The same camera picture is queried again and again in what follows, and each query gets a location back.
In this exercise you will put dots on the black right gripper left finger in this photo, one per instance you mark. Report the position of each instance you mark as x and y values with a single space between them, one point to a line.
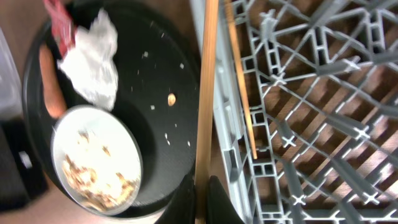
182 207

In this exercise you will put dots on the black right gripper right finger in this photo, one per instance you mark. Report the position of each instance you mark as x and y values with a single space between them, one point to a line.
219 209

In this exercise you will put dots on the white plate with food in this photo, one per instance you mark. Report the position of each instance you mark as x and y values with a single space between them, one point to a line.
97 160

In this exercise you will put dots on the orange carrot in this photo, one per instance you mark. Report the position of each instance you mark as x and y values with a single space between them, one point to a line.
53 96

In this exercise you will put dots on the white napkin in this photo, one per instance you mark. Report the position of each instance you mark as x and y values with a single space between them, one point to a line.
89 63

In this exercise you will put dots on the red snack wrapper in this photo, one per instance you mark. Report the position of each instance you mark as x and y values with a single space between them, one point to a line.
63 29

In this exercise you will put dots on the grey dishwasher rack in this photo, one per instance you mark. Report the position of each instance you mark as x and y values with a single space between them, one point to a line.
321 79

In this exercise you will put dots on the peanut on tray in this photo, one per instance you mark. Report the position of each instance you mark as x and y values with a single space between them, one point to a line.
171 99

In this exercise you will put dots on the round black tray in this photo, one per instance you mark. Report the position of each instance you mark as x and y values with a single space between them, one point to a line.
153 60

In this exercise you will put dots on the black rectangular tray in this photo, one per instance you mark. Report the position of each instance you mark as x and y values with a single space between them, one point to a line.
22 178

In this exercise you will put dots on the clear plastic bin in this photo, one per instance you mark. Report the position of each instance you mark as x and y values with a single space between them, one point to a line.
11 103

